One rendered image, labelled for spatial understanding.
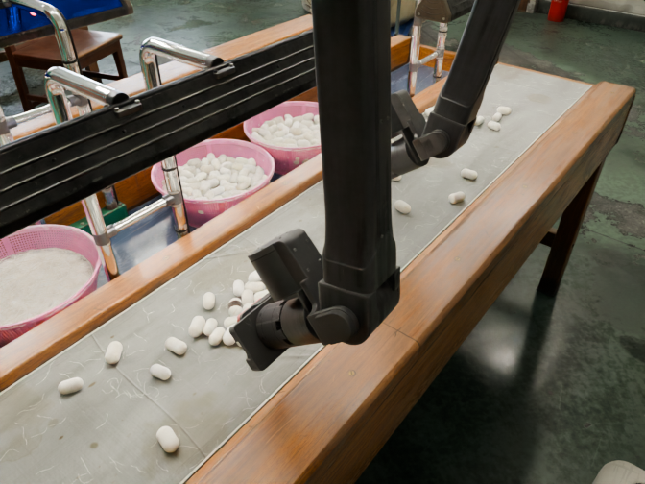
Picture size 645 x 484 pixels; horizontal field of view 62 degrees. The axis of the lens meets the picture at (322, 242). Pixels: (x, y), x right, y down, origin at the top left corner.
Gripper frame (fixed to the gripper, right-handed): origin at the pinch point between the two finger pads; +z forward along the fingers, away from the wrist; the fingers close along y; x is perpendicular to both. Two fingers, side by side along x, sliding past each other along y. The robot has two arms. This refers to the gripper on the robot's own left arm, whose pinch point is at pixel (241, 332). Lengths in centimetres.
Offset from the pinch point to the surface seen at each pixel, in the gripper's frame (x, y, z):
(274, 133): -26, -57, 40
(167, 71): -61, -64, 76
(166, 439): 5.0, 15.2, 2.3
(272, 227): -8.0, -27.6, 20.2
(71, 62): -51, -13, 26
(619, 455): 97, -81, 13
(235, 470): 11.1, 12.8, -5.4
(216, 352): 2.0, 0.9, 8.9
